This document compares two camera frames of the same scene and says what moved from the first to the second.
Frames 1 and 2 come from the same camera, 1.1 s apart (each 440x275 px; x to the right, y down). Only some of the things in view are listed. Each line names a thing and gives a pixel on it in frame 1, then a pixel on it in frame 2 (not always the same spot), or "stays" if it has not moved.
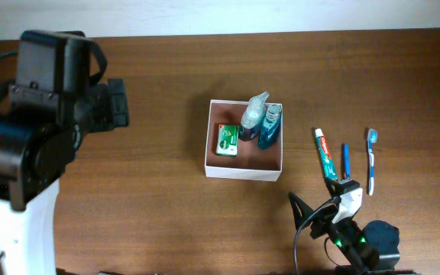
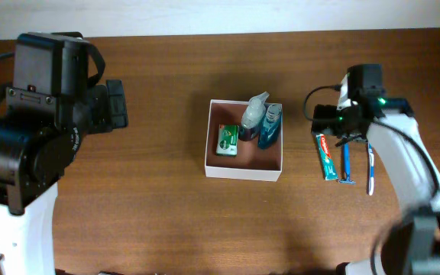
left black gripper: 118,102 stays
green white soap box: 227,140 stays
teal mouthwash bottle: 269,133 stays
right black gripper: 320,225 → 324,119
